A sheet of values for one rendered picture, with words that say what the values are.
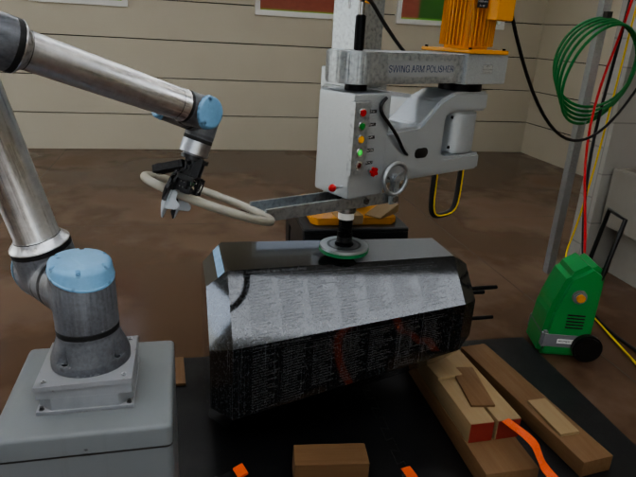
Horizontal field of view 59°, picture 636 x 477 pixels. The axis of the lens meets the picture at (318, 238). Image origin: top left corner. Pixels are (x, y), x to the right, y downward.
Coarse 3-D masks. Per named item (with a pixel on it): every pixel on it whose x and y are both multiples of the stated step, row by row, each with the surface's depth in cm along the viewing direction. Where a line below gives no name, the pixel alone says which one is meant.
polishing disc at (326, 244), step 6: (324, 240) 251; (330, 240) 252; (354, 240) 254; (360, 240) 254; (324, 246) 245; (330, 246) 245; (336, 246) 246; (354, 246) 247; (360, 246) 247; (366, 246) 248; (330, 252) 241; (336, 252) 240; (342, 252) 240; (348, 252) 240; (354, 252) 241; (360, 252) 241
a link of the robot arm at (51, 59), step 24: (0, 24) 112; (24, 24) 115; (0, 48) 112; (24, 48) 115; (48, 48) 120; (72, 48) 125; (48, 72) 122; (72, 72) 125; (96, 72) 128; (120, 72) 133; (120, 96) 135; (144, 96) 138; (168, 96) 143; (192, 96) 149; (192, 120) 152; (216, 120) 155
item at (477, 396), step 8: (440, 360) 283; (448, 360) 283; (432, 368) 275; (440, 368) 276; (448, 368) 276; (456, 368) 276; (464, 368) 277; (472, 368) 278; (440, 376) 269; (448, 376) 270; (456, 376) 271; (464, 376) 271; (472, 376) 271; (464, 384) 264; (472, 384) 265; (480, 384) 265; (464, 392) 259; (472, 392) 259; (480, 392) 259; (472, 400) 253; (480, 400) 253; (488, 400) 254
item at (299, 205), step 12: (324, 192) 239; (384, 192) 247; (252, 204) 218; (264, 204) 221; (276, 204) 225; (288, 204) 229; (300, 204) 219; (312, 204) 222; (324, 204) 226; (336, 204) 230; (348, 204) 235; (360, 204) 239; (372, 204) 244; (276, 216) 213; (288, 216) 216; (300, 216) 220
